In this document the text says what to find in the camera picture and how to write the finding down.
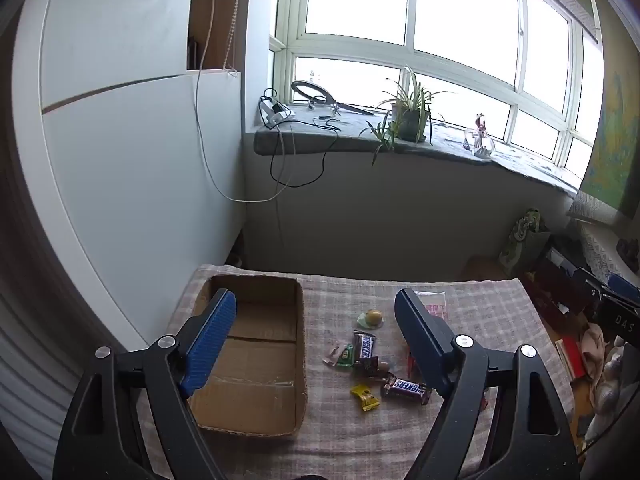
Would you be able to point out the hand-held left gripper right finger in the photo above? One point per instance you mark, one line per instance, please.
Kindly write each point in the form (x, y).
(417, 335)

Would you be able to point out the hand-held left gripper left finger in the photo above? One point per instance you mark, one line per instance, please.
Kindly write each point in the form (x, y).
(210, 340)

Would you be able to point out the clear red-edged snack packet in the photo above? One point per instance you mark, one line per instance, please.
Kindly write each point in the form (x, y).
(410, 365)

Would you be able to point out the clear pastry packet pink print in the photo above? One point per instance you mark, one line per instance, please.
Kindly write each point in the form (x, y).
(435, 307)

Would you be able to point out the round yellow-green snack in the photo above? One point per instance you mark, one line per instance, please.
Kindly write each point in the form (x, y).
(371, 318)

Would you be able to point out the cardboard box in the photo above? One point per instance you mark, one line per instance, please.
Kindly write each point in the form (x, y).
(260, 335)

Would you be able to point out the brown chocolate bar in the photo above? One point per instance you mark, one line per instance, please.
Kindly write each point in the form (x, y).
(406, 388)
(365, 345)

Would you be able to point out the dark patterned snack packet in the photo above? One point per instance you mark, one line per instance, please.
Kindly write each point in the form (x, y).
(372, 366)

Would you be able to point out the green and pink candy packet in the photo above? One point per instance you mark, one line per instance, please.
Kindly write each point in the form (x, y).
(342, 355)

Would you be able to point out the yellow candy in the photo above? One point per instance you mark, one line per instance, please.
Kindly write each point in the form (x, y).
(365, 396)

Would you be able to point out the checked tablecloth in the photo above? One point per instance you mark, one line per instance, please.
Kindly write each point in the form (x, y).
(350, 440)

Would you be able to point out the green printed bag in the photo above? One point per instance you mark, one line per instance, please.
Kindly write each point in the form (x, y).
(525, 240)

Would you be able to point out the red box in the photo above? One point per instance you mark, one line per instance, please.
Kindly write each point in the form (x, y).
(570, 357)

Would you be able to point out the beige cloth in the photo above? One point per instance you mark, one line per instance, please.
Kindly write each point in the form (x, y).
(597, 350)

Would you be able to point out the ribbed white shutter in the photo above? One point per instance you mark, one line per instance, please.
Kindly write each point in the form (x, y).
(30, 385)

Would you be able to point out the white cabinet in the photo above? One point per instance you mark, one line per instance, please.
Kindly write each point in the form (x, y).
(125, 160)

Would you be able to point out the white lace cloth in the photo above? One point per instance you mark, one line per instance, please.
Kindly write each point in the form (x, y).
(600, 247)

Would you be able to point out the black box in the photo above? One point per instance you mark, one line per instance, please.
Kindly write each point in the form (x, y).
(620, 320)

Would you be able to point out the small glass figurine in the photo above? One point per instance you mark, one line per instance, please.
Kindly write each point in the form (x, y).
(480, 140)

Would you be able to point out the potted spider plant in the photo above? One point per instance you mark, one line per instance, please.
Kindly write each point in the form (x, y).
(410, 115)

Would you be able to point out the grey stone windowsill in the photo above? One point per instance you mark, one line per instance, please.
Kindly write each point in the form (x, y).
(310, 137)

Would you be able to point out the white power strip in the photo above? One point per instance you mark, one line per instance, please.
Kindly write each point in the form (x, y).
(275, 110)

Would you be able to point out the white-framed window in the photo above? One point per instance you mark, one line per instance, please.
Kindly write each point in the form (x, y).
(410, 52)

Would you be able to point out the wall map poster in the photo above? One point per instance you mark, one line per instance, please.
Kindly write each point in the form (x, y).
(615, 150)

